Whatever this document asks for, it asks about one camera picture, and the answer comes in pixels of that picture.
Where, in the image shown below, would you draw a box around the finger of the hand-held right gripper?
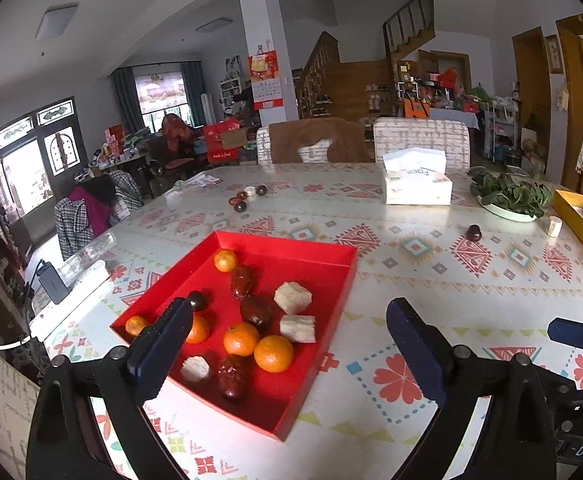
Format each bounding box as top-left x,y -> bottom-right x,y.
546,314 -> 583,353
540,366 -> 583,407

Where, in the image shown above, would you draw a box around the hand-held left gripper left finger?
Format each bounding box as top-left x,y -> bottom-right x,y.
26,297 -> 195,480

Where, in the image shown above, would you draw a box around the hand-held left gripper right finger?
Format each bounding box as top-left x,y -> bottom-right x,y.
385,297 -> 557,480

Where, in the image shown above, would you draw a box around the red tray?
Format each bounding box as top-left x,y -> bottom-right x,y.
110,230 -> 359,442

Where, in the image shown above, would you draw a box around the clear plastic wrap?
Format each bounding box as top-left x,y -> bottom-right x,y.
62,234 -> 117,273

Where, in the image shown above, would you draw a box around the grey charger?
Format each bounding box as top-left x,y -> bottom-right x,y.
34,260 -> 70,305

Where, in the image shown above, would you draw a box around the yellow box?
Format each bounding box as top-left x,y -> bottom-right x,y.
551,189 -> 583,288

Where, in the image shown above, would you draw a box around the pale green plate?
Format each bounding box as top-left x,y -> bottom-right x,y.
476,192 -> 539,222

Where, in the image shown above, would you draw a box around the plaid jacket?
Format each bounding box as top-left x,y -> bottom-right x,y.
54,170 -> 142,261

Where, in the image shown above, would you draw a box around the magenta garment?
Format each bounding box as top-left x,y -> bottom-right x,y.
69,180 -> 117,238

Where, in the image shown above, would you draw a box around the leafy greens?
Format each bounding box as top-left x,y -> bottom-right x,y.
467,166 -> 555,218

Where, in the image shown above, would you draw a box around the white tissue pack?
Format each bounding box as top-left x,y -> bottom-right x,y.
382,147 -> 453,206

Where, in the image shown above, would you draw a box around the printed paper leaflet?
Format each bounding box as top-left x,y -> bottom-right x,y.
174,172 -> 222,188

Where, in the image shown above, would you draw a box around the red gift box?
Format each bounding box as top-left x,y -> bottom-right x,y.
202,120 -> 247,163

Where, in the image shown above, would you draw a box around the white utility cart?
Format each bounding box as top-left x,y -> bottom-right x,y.
484,100 -> 519,163

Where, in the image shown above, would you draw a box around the red patterned cloth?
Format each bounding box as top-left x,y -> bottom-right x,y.
162,113 -> 195,151

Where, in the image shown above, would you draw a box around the dark framed glass door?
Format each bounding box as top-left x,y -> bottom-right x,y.
0,97 -> 90,241

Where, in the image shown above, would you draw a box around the checked tablecloth table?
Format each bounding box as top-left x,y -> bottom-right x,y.
431,107 -> 479,132

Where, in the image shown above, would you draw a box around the orange bag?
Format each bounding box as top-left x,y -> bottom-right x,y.
402,97 -> 432,120

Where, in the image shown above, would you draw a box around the teal curtain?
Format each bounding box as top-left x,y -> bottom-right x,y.
180,61 -> 205,128
110,66 -> 145,133

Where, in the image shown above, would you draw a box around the window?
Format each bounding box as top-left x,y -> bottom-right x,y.
134,67 -> 192,121

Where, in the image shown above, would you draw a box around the white shelf unit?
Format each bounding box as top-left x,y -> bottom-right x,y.
220,77 -> 242,107

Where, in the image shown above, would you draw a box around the wooden staircase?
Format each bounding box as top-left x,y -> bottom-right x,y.
295,0 -> 435,121

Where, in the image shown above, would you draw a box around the framed picture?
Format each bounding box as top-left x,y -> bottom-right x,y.
545,35 -> 565,75

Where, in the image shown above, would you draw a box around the ceiling lamp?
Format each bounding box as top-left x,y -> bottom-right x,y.
195,17 -> 235,32
35,5 -> 79,40

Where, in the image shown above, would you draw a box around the white cable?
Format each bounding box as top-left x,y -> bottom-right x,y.
0,336 -> 33,353

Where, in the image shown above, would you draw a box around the red wall calendar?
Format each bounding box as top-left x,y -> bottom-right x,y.
248,50 -> 285,111

